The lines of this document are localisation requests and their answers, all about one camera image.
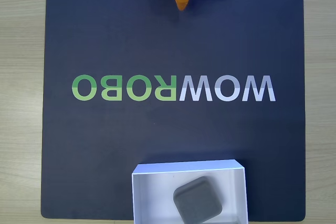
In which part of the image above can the grey square rounded case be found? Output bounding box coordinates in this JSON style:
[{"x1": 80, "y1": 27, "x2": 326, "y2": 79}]
[{"x1": 172, "y1": 176, "x2": 224, "y2": 224}]

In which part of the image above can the dark blue WOWROBO mat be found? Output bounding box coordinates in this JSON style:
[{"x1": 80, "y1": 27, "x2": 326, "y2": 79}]
[{"x1": 40, "y1": 0, "x2": 307, "y2": 221}]

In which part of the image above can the white open cardboard box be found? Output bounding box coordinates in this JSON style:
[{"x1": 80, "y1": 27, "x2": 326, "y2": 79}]
[{"x1": 131, "y1": 159, "x2": 249, "y2": 224}]

